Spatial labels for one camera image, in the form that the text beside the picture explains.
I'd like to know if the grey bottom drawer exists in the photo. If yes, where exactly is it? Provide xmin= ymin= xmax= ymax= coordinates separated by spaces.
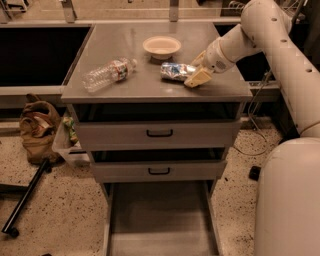
xmin=103 ymin=181 xmax=222 ymax=256

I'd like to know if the white coiled hose fixture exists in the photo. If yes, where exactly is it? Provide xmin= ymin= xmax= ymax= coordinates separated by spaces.
xmin=228 ymin=0 xmax=245 ymax=10

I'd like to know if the grey middle drawer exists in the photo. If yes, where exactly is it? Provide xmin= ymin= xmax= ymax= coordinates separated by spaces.
xmin=91 ymin=148 xmax=227 ymax=183

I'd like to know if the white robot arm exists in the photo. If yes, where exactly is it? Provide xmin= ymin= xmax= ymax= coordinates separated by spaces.
xmin=185 ymin=0 xmax=320 ymax=256

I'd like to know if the grey drawer cabinet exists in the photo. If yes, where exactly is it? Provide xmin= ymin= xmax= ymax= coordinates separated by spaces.
xmin=60 ymin=21 xmax=254 ymax=256

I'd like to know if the black office chair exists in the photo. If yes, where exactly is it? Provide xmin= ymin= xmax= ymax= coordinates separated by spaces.
xmin=249 ymin=166 xmax=261 ymax=181

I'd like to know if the clear plastic water bottle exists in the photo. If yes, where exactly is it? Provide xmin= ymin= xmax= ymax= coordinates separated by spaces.
xmin=82 ymin=57 xmax=137 ymax=93

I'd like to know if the grey top drawer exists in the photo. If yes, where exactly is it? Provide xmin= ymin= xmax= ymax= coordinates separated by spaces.
xmin=72 ymin=103 xmax=241 ymax=151

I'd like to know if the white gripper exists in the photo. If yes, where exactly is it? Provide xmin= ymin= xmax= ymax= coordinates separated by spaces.
xmin=184 ymin=37 xmax=234 ymax=88

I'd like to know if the green snack packet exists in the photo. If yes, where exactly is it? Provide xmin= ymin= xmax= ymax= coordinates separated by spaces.
xmin=62 ymin=116 xmax=78 ymax=144

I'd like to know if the white paper bowl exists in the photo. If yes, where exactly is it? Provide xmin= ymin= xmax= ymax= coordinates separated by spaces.
xmin=143 ymin=36 xmax=181 ymax=60

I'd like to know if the grey hanging cable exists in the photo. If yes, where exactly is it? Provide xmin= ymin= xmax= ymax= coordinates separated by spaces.
xmin=233 ymin=69 xmax=274 ymax=157

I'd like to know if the brown fabric bag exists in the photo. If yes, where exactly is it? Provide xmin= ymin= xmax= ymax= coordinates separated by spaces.
xmin=19 ymin=94 xmax=61 ymax=165

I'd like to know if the grey drawer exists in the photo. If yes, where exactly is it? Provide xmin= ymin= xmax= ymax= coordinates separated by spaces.
xmin=103 ymin=181 xmax=222 ymax=256
xmin=72 ymin=103 xmax=241 ymax=151
xmin=91 ymin=148 xmax=227 ymax=183

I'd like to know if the clear plastic bin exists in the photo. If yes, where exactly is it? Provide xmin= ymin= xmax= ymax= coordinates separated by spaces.
xmin=52 ymin=120 xmax=89 ymax=167

